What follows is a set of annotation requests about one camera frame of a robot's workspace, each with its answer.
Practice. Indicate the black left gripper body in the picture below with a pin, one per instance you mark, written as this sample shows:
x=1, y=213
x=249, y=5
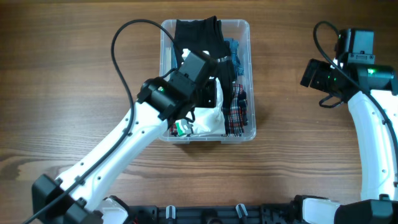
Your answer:
x=206, y=96

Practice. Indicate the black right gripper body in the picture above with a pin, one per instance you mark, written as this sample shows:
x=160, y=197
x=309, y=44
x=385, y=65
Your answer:
x=324, y=77

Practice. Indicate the white printed t-shirt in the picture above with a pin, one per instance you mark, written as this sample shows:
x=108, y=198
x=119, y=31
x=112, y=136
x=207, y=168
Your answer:
x=208, y=121

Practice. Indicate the red blue plaid shirt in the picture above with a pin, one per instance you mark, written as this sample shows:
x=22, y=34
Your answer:
x=235, y=115

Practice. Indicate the blue jeans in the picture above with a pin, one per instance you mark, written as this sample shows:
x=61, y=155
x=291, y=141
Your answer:
x=233, y=46

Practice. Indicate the black garment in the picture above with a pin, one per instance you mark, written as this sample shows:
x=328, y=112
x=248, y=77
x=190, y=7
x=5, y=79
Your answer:
x=206, y=35

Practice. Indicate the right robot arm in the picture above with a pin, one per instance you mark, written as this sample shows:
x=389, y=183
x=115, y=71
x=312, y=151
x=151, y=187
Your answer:
x=370, y=91

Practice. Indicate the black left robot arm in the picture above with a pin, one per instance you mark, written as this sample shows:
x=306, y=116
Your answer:
x=77, y=195

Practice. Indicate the clear plastic storage bin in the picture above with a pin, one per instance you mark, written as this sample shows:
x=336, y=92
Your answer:
x=239, y=30

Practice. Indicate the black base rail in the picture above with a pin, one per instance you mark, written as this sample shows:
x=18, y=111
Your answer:
x=241, y=213

